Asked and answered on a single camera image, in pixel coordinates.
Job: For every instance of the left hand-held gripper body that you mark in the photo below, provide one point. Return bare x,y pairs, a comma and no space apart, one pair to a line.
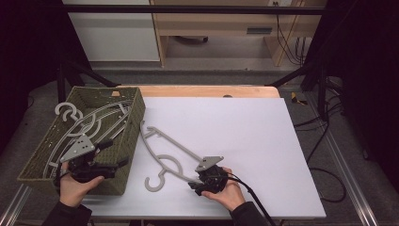
78,147

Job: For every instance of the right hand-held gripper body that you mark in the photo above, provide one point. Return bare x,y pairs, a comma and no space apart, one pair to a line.
210,161

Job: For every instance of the green woven basket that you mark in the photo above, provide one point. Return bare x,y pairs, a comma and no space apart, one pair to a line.
125,147

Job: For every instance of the person's right hand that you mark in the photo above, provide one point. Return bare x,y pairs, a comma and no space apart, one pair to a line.
230,196

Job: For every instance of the person's left hand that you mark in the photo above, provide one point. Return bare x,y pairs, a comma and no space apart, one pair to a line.
73,191

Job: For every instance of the white table sheet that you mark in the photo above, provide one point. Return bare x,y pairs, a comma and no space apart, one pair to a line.
251,125

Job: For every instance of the black metal stand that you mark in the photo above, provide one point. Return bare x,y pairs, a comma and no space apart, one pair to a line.
61,84
321,91

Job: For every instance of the yellow and black tool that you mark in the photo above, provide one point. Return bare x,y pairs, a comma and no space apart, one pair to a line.
295,99

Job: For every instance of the white cabinet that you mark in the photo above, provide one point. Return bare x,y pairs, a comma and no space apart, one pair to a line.
116,34

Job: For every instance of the dark curtain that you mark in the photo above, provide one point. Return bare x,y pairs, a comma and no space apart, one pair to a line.
367,62
28,47

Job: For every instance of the light wooden desk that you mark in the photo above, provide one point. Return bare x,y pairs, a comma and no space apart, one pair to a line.
219,23

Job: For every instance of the grey desk label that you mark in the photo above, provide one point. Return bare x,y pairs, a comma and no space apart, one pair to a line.
258,30

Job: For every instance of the aluminium rail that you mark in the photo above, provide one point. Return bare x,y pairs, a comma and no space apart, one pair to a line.
12,207
354,188

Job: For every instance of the black horizontal frame bar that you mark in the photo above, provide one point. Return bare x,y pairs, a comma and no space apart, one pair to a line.
188,9

